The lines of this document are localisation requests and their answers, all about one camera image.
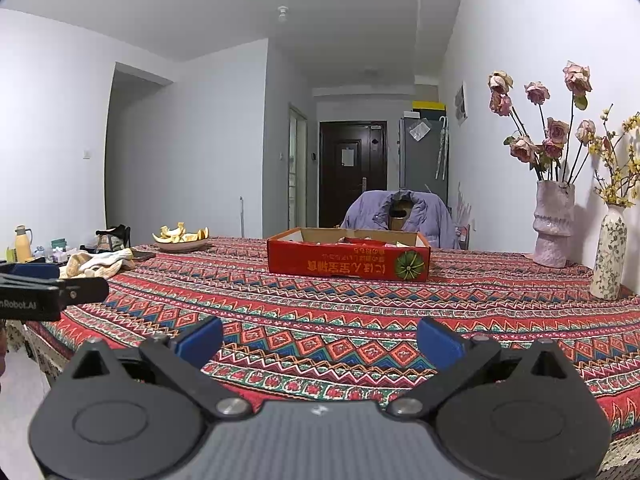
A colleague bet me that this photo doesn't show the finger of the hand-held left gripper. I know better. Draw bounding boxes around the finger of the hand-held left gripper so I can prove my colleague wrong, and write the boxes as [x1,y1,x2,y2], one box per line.
[0,260,61,283]
[0,276,110,306]

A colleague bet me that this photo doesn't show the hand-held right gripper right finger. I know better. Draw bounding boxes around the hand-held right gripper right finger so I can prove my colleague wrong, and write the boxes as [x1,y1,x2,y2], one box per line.
[387,317,582,419]

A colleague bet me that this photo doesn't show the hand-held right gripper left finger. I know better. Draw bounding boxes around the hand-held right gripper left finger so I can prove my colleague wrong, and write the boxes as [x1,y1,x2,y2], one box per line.
[59,316,255,419]

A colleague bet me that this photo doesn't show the red cardboard box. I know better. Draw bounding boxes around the red cardboard box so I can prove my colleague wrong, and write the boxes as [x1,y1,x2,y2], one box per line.
[266,227,431,283]

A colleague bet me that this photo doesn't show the yellow thermos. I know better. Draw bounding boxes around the yellow thermos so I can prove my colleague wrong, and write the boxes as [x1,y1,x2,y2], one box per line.
[14,225,35,263]

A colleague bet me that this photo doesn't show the cream cloth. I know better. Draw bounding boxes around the cream cloth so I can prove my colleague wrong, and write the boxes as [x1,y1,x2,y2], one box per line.
[59,247,136,279]

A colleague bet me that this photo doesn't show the black bag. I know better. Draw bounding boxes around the black bag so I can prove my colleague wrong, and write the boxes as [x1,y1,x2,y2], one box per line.
[95,225,132,251]

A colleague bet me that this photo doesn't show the brown plate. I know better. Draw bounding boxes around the brown plate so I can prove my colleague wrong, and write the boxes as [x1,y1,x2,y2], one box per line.
[154,240,211,253]

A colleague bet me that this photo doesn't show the orange peels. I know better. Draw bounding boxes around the orange peels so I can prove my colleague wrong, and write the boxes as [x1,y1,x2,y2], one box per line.
[152,221,210,244]

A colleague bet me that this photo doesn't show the patterned red tablecloth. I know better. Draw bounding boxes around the patterned red tablecloth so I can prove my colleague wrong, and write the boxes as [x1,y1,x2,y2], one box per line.
[25,236,640,441]

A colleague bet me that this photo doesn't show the wooden chair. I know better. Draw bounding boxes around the wooden chair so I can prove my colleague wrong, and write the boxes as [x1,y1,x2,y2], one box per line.
[387,202,418,233]

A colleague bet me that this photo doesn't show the purple puffer jacket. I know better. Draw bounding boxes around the purple puffer jacket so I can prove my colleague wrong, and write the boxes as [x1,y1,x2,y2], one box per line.
[340,190,458,251]

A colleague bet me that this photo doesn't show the pink ceramic vase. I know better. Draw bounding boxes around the pink ceramic vase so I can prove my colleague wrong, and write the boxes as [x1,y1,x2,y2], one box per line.
[532,181,576,268]

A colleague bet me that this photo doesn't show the grey refrigerator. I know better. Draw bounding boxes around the grey refrigerator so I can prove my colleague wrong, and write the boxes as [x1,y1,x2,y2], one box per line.
[398,116,449,196]

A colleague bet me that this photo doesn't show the hanging umbrella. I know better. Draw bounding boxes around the hanging umbrella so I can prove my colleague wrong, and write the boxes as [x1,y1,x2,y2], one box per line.
[435,116,448,180]

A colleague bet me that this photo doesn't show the white floral vase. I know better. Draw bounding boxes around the white floral vase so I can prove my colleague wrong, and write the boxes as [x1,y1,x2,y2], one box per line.
[590,205,628,302]

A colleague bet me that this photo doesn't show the dark entrance door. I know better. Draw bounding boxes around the dark entrance door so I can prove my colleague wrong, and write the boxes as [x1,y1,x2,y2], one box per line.
[319,121,388,228]

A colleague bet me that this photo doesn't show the glass panel door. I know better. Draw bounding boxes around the glass panel door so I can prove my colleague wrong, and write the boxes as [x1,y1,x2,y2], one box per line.
[288,103,309,228]

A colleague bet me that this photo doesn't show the white lace table cover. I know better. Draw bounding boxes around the white lace table cover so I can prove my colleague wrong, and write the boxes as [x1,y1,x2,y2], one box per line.
[5,317,640,461]

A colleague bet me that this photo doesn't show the yellow flower branches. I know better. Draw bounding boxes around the yellow flower branches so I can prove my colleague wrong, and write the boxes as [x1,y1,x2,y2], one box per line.
[587,105,640,208]

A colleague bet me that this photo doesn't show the dried pink roses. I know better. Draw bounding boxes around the dried pink roses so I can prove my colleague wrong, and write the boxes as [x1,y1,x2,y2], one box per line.
[487,60,597,183]

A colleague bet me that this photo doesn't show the wall picture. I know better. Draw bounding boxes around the wall picture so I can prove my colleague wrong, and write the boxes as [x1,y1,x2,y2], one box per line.
[454,81,469,126]

